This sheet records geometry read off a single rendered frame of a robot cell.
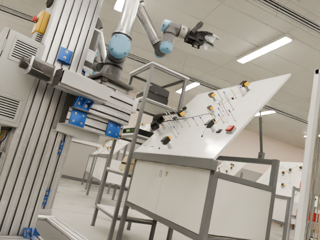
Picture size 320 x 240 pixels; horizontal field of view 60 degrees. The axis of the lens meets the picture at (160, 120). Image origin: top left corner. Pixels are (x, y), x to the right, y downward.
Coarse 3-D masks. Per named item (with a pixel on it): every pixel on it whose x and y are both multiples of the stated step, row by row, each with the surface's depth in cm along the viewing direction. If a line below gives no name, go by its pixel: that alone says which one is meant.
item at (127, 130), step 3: (123, 129) 319; (126, 129) 312; (129, 129) 305; (132, 129) 297; (141, 129) 293; (123, 132) 316; (126, 132) 309; (129, 132) 302; (132, 132) 294; (138, 132) 291; (141, 132) 293; (144, 132) 295; (147, 132) 296; (150, 132) 298; (144, 135) 294; (147, 135) 296; (150, 135) 298
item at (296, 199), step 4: (296, 196) 916; (296, 200) 898; (316, 200) 847; (316, 204) 833; (316, 212) 830; (280, 224) 914; (292, 224) 936; (292, 228) 932; (312, 232) 810; (312, 236) 808
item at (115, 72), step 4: (104, 64) 165; (108, 64) 163; (112, 64) 163; (116, 64) 164; (104, 68) 163; (108, 68) 162; (112, 68) 162; (116, 68) 164; (120, 68) 166; (100, 72) 162; (104, 72) 161; (108, 72) 162; (112, 72) 161; (116, 72) 163; (120, 72) 166; (112, 76) 160; (116, 76) 162; (120, 76) 165; (120, 80) 165
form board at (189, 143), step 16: (272, 80) 226; (208, 96) 290; (224, 96) 261; (240, 96) 237; (256, 96) 218; (192, 112) 275; (208, 112) 249; (224, 112) 227; (240, 112) 209; (256, 112) 196; (160, 128) 291; (176, 128) 262; (192, 128) 238; (208, 128) 219; (224, 128) 202; (240, 128) 187; (144, 144) 276; (160, 144) 250; (176, 144) 228; (192, 144) 210; (208, 144) 195; (224, 144) 181
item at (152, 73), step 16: (144, 80) 355; (160, 80) 345; (176, 80) 333; (144, 96) 291; (144, 112) 352; (160, 112) 340; (176, 112) 311; (112, 144) 328; (128, 160) 277; (128, 176) 277; (96, 208) 314; (112, 208) 308; (112, 224) 265; (128, 224) 333
